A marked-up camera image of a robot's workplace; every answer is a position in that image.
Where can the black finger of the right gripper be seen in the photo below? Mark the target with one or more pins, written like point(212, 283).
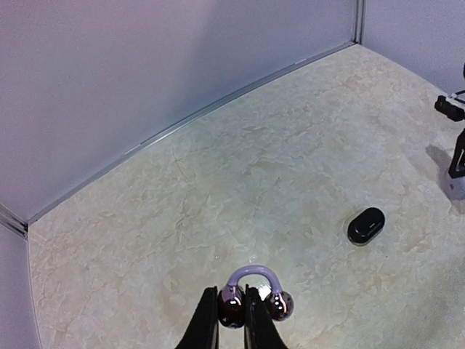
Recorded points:
point(457, 165)

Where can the purple silver earbud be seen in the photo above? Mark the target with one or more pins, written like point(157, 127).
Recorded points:
point(233, 301)

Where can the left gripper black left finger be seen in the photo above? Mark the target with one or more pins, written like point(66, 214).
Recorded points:
point(203, 330)

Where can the blue-grey oval charging case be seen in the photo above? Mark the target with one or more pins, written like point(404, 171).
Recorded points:
point(454, 185)

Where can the aluminium right corner post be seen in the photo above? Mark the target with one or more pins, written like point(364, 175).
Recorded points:
point(359, 21)

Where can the black earbud charging case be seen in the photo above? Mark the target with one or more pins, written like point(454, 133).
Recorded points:
point(366, 226)

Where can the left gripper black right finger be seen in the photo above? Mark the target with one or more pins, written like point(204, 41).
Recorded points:
point(259, 329)

